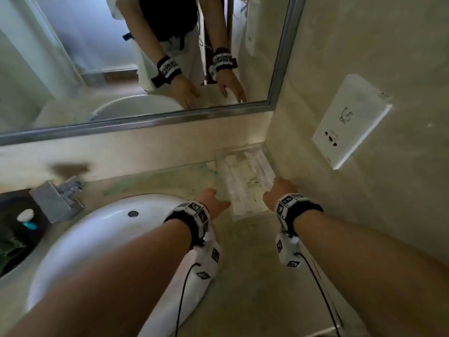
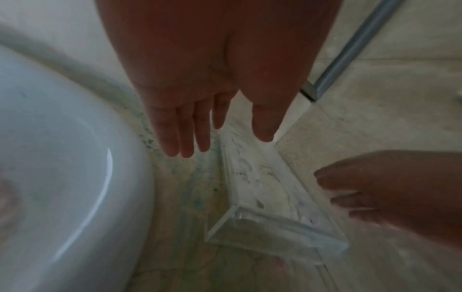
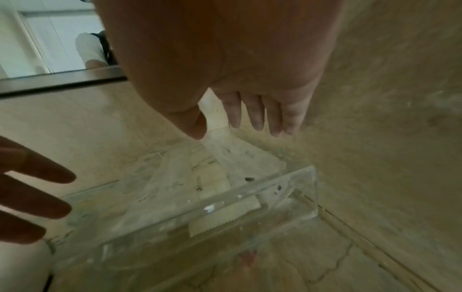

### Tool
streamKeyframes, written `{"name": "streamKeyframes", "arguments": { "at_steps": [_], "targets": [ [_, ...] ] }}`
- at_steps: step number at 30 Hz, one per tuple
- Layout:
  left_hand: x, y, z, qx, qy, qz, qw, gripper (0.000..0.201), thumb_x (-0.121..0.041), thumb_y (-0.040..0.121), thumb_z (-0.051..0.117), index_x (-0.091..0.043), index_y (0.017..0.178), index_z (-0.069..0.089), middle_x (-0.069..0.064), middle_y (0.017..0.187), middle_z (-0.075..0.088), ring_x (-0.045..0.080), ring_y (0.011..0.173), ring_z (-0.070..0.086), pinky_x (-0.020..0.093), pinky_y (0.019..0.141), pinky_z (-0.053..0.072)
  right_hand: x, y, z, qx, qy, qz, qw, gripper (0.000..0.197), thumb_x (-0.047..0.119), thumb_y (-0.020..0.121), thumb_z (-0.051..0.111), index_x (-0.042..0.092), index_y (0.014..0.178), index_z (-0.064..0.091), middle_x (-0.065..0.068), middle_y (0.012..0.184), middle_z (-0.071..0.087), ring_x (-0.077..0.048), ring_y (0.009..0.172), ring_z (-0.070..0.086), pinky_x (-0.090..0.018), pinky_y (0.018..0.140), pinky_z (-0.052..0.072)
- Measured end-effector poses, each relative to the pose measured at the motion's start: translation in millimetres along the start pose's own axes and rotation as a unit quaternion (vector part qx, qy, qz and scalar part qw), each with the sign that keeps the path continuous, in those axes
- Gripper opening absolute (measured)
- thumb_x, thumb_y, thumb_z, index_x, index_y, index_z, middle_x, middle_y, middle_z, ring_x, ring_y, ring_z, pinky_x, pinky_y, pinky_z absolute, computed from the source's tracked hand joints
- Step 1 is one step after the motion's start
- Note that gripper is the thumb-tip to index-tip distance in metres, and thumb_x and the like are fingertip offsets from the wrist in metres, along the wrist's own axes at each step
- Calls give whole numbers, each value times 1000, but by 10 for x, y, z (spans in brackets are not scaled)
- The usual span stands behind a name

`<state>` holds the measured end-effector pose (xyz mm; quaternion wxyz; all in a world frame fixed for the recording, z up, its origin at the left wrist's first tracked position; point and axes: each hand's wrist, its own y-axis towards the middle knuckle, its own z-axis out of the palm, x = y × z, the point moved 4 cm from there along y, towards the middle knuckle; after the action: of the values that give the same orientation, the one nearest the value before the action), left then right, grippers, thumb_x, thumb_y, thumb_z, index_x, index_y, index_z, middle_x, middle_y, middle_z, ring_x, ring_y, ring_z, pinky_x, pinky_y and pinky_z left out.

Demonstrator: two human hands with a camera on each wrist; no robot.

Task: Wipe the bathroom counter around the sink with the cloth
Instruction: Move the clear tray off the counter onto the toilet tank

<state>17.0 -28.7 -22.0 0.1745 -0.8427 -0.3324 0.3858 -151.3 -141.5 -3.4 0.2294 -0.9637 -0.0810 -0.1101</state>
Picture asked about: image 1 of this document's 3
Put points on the metal framed wall mirror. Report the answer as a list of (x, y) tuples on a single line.
[(70, 49)]

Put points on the black left wristband with markers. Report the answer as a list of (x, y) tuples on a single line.
[(189, 215)]

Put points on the clear acrylic tray box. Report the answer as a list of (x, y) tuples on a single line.
[(245, 171)]

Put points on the green scouring pad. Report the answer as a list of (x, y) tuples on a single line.
[(10, 249)]

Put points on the person's left forearm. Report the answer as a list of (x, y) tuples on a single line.
[(87, 287)]

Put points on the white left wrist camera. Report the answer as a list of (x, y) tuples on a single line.
[(207, 263)]

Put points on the dark round tray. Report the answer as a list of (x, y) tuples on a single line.
[(10, 221)]

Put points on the white wall socket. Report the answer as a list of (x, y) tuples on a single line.
[(347, 126)]

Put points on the person's right hand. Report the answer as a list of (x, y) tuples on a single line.
[(279, 189)]

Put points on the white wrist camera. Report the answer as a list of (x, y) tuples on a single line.
[(287, 249), (207, 263)]

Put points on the small teal item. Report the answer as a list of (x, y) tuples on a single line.
[(31, 226)]

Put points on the person's left hand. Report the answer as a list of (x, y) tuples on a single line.
[(212, 203)]

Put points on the white round sink basin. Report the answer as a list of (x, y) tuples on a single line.
[(105, 228)]

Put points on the chrome faucet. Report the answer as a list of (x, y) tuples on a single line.
[(52, 201)]

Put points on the small white soap piece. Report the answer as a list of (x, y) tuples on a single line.
[(25, 215)]

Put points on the person's right forearm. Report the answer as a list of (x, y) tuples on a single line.
[(368, 270)]

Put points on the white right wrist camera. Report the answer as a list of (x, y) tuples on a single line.
[(287, 249)]

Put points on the black right wristband with markers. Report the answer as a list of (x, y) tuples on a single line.
[(298, 208)]

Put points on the black wristband with markers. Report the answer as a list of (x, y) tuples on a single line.
[(298, 208), (189, 215)]

